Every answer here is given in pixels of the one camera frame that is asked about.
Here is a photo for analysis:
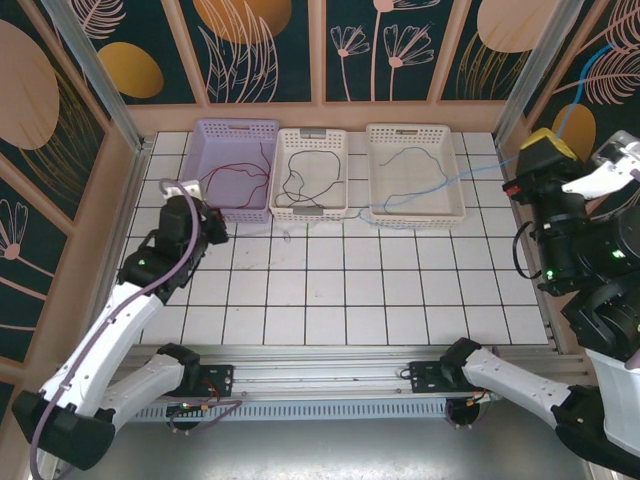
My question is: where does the white basket with grey handles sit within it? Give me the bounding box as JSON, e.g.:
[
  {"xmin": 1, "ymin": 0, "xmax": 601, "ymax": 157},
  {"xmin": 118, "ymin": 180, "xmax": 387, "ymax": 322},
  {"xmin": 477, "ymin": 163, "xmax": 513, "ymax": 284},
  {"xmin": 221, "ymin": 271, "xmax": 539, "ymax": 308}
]
[{"xmin": 268, "ymin": 128, "xmax": 350, "ymax": 224}]

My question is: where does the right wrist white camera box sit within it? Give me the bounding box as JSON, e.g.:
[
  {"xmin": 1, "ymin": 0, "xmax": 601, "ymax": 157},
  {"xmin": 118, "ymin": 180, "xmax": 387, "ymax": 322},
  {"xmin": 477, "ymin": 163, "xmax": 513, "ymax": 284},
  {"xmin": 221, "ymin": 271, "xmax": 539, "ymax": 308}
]
[{"xmin": 560, "ymin": 129, "xmax": 640, "ymax": 202}]

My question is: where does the black thin cable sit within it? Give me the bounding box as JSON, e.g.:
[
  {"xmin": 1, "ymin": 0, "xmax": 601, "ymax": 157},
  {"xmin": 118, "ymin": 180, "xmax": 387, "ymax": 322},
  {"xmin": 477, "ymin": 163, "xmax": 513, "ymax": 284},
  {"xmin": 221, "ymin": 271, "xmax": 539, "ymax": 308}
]
[
  {"xmin": 273, "ymin": 172, "xmax": 329, "ymax": 210},
  {"xmin": 279, "ymin": 148, "xmax": 349, "ymax": 201}
]

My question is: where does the large white perforated basket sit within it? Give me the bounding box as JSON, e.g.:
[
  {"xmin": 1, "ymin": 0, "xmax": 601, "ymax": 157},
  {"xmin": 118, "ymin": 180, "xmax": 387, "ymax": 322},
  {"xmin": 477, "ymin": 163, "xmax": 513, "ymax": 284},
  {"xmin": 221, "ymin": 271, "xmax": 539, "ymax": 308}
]
[{"xmin": 365, "ymin": 123, "xmax": 468, "ymax": 231}]

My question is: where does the grey slotted cable duct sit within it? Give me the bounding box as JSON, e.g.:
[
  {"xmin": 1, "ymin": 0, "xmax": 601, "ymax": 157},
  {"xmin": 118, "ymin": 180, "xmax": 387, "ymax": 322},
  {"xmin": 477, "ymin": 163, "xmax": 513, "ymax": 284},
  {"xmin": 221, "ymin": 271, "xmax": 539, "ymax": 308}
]
[{"xmin": 119, "ymin": 402, "xmax": 451, "ymax": 422}]

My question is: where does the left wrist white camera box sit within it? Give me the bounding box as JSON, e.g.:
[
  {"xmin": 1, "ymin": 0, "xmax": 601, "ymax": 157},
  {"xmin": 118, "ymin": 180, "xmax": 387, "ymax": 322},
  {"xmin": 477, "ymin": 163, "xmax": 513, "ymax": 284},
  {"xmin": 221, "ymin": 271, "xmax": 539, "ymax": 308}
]
[{"xmin": 158, "ymin": 178, "xmax": 207, "ymax": 202}]

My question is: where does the purple perforated plastic basket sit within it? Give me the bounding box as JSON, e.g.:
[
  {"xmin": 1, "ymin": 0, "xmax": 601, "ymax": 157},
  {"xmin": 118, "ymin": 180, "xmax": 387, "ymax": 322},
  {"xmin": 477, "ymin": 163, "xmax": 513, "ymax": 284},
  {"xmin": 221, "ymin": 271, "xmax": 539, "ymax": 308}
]
[{"xmin": 172, "ymin": 118, "xmax": 280, "ymax": 225}]

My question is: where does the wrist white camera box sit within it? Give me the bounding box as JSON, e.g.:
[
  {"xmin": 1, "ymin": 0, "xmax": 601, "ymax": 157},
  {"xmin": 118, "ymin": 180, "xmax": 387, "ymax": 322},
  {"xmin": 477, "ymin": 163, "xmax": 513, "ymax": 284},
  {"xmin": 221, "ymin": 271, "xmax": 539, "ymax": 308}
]
[
  {"xmin": 560, "ymin": 129, "xmax": 640, "ymax": 202},
  {"xmin": 158, "ymin": 178, "xmax": 207, "ymax": 202}
]

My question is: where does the small wired circuit board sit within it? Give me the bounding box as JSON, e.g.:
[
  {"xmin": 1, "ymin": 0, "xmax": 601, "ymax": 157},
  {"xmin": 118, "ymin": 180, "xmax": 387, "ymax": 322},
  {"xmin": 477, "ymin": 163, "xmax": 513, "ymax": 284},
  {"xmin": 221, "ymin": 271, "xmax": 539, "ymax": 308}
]
[
  {"xmin": 464, "ymin": 391, "xmax": 503, "ymax": 407},
  {"xmin": 166, "ymin": 398, "xmax": 224, "ymax": 417}
]

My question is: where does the grey steel bench plate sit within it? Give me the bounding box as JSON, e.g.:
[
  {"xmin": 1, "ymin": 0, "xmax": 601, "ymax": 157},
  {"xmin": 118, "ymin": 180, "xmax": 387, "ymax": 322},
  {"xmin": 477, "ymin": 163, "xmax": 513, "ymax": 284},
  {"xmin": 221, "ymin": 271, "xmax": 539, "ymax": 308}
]
[{"xmin": 99, "ymin": 418, "xmax": 591, "ymax": 480}]

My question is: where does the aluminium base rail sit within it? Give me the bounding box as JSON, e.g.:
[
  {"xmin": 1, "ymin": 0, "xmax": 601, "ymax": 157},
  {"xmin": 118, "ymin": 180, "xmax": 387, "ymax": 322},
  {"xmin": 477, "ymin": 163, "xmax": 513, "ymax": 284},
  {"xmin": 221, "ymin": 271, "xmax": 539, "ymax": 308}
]
[{"xmin": 47, "ymin": 349, "xmax": 594, "ymax": 404}]

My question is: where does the blue thin cable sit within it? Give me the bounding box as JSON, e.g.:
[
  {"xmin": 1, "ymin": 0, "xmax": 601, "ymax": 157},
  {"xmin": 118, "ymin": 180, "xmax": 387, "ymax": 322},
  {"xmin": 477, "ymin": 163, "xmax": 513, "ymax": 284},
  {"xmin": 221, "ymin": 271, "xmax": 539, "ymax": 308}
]
[
  {"xmin": 378, "ymin": 146, "xmax": 450, "ymax": 184},
  {"xmin": 357, "ymin": 42, "xmax": 616, "ymax": 231}
]

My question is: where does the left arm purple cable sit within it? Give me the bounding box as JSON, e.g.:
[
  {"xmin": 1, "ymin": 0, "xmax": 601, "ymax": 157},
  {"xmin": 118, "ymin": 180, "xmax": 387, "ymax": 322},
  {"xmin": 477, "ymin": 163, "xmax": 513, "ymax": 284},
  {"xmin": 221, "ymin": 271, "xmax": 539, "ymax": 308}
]
[{"xmin": 29, "ymin": 179, "xmax": 244, "ymax": 480}]

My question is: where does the aluminium corner post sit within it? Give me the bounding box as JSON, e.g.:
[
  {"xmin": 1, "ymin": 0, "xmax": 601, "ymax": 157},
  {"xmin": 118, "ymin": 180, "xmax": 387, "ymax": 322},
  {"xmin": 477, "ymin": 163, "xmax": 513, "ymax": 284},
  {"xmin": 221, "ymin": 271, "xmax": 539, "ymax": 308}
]
[
  {"xmin": 493, "ymin": 0, "xmax": 587, "ymax": 149},
  {"xmin": 41, "ymin": 0, "xmax": 151, "ymax": 154}
]

